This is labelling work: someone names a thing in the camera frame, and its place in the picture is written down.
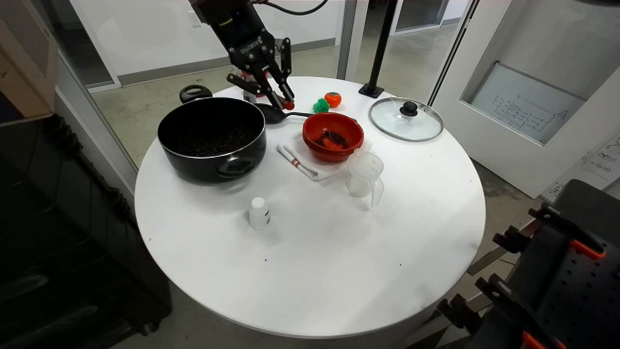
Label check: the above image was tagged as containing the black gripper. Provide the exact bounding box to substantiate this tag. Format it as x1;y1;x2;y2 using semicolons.
187;0;297;116

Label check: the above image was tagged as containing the clear plastic measuring jug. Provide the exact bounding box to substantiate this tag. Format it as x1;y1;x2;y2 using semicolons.
342;151;387;209

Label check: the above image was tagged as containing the red bowl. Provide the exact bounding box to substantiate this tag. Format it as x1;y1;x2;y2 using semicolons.
299;110;365;165

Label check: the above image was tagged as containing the black cooking pot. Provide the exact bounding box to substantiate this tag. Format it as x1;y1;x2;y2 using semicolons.
154;83;266;186

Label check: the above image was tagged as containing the glass pot lid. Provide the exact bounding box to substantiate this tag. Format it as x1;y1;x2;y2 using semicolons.
365;97;445;143

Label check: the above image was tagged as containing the black ladle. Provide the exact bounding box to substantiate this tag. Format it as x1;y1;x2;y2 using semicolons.
253;103;315;126

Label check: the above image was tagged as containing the white napkin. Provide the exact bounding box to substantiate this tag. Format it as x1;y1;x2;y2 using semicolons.
274;132;373;184

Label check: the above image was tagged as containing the white pill bottle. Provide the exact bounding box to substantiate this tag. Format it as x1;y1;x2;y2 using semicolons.
245;196;272;232

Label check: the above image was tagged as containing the black perforated mounting table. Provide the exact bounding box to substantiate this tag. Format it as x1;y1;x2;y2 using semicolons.
451;178;620;349

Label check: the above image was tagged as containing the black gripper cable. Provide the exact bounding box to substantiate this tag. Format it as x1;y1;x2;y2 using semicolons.
253;0;328;17

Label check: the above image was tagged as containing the black clamp with orange handle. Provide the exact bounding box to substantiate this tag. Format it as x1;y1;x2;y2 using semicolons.
437;273;565;349
491;203;607;262

